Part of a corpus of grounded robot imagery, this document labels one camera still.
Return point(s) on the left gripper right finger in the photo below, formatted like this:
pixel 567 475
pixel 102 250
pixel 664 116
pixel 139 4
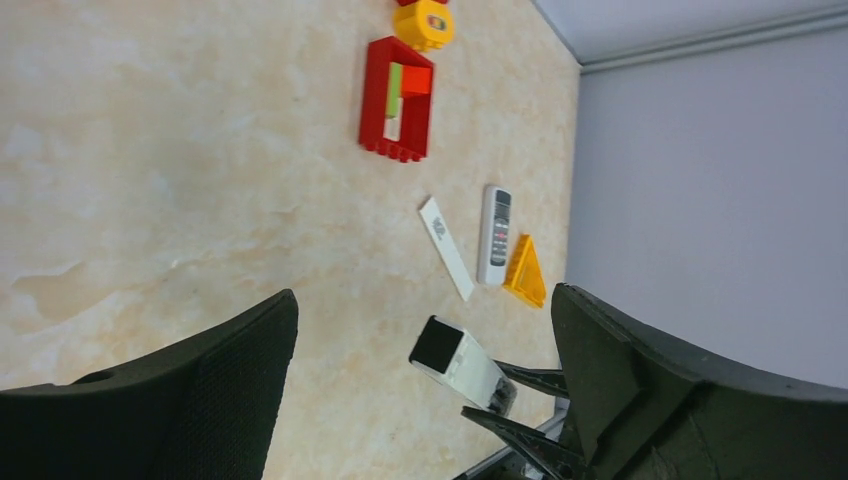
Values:
pixel 649 405

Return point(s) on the green toy cylinder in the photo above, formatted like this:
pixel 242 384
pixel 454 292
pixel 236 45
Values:
pixel 394 90

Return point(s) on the white rectangular stick device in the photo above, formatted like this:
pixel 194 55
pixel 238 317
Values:
pixel 450 355

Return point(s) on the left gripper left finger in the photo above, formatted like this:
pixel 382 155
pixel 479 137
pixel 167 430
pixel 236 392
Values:
pixel 202 408

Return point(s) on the yellow triangular toy frame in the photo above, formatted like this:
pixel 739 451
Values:
pixel 524 278

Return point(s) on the white remote control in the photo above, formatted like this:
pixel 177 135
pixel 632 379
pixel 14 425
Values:
pixel 495 223

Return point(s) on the red toy brick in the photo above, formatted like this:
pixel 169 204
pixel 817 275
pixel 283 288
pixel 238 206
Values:
pixel 404 138

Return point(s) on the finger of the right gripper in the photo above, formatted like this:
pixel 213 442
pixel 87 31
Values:
pixel 549 381
pixel 547 456

